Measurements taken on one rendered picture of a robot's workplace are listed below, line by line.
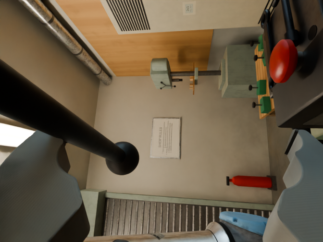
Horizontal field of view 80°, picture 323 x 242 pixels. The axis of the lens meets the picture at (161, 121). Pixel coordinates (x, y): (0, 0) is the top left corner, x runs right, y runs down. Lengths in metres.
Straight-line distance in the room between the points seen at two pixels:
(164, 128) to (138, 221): 1.40
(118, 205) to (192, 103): 1.90
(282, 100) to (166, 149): 2.84
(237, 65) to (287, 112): 2.19
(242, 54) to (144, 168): 2.03
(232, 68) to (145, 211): 2.23
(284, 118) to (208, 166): 2.82
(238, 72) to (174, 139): 1.35
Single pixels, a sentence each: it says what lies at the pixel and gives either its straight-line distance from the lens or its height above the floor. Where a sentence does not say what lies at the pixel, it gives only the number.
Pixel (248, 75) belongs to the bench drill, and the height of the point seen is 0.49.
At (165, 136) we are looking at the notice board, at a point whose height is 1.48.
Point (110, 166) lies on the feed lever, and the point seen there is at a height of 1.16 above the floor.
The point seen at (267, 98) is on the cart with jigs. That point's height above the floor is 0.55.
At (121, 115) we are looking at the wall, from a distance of 3.29.
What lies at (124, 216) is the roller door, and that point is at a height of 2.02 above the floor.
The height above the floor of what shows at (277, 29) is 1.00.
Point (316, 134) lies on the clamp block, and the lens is 0.25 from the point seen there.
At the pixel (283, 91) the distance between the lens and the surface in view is 0.19.
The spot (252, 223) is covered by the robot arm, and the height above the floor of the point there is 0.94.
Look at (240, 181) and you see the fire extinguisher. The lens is 2.89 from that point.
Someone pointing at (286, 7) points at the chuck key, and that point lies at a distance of 0.21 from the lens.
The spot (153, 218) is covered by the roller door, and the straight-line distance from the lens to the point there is 3.08.
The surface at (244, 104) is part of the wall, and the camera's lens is 3.24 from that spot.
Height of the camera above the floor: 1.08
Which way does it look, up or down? 9 degrees up
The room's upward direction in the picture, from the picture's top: 89 degrees counter-clockwise
